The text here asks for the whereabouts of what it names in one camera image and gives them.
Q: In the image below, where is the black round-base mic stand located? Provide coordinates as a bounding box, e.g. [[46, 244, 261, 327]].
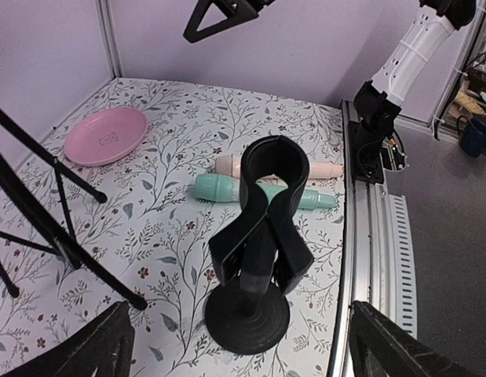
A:
[[204, 135, 314, 355]]

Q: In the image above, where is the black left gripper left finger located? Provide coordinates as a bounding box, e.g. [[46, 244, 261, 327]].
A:
[[5, 302, 135, 377]]

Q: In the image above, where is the pink toy microphone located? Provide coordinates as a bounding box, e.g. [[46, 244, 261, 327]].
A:
[[214, 155, 344, 180]]

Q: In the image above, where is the teal toy microphone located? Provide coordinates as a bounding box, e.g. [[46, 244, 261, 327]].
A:
[[188, 174, 338, 210]]

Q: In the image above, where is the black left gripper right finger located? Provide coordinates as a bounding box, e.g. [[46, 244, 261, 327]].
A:
[[350, 301, 474, 376]]

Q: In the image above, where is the dark blue mug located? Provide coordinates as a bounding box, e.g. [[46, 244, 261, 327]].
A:
[[456, 115, 486, 158]]

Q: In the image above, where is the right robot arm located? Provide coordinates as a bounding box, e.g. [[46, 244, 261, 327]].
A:
[[240, 1, 477, 184]]

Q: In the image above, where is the pink plate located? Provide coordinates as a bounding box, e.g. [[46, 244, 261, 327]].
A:
[[64, 108, 148, 167]]

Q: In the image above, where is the black music stand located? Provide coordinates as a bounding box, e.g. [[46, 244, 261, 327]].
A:
[[0, 109, 148, 310]]

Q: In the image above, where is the aluminium front rail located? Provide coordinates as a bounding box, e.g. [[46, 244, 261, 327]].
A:
[[327, 100, 418, 376]]

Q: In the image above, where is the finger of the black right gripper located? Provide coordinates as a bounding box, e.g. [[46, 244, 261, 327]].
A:
[[183, 0, 274, 43]]

